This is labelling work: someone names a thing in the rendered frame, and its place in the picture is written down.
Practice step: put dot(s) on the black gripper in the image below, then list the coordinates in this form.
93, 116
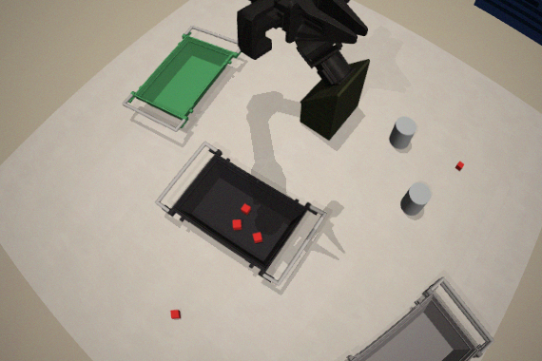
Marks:
302, 20

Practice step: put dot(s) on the grey cylinder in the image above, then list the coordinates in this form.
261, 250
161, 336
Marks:
402, 132
416, 198

